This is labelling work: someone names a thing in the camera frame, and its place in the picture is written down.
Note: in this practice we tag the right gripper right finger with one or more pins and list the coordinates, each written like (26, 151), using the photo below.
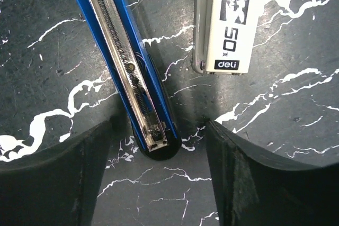
(253, 186)

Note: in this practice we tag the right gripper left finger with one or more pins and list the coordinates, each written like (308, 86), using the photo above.
(58, 185)

